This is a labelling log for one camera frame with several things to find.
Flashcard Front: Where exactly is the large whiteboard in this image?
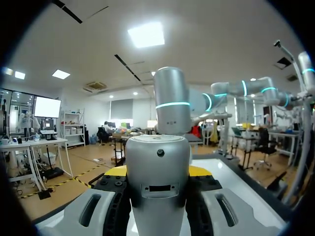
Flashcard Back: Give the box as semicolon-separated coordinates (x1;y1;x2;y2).
31;157;294;236

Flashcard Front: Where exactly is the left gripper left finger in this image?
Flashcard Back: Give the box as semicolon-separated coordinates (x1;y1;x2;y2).
56;165;129;236

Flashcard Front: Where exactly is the person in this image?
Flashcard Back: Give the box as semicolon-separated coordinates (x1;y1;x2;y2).
101;121;113;143

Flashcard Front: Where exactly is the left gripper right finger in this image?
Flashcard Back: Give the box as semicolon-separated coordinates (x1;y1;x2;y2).
186;165;266;236

